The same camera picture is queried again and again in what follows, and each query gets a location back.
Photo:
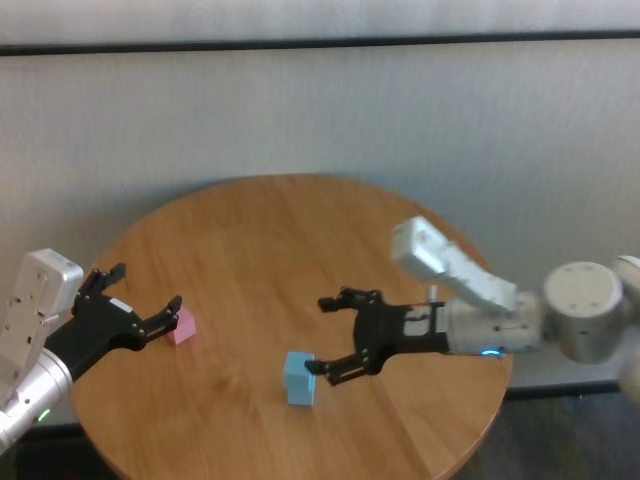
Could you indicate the light blue cube block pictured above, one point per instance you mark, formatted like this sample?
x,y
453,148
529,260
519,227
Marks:
x,y
300,398
294,367

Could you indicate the pink cube block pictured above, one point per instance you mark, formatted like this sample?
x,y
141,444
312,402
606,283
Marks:
x,y
185,330

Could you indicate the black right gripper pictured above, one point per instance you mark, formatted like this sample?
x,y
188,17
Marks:
x,y
400,330

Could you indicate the black wall rail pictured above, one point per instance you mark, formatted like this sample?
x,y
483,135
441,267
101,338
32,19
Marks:
x,y
320,42

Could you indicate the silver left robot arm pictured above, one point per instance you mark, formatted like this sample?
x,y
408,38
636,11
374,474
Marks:
x,y
30,395

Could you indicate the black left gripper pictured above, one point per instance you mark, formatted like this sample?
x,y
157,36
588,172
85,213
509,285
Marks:
x,y
97,327

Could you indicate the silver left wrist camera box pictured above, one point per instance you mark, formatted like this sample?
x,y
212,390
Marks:
x,y
40,285

